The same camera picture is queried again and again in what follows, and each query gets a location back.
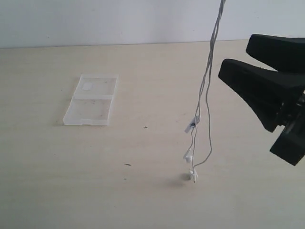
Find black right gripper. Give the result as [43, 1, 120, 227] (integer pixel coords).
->
[218, 59, 305, 166]

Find white wired earphones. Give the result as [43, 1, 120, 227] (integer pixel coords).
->
[182, 0, 227, 184]

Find clear plastic storage case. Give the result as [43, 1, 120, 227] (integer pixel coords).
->
[63, 74, 119, 126]

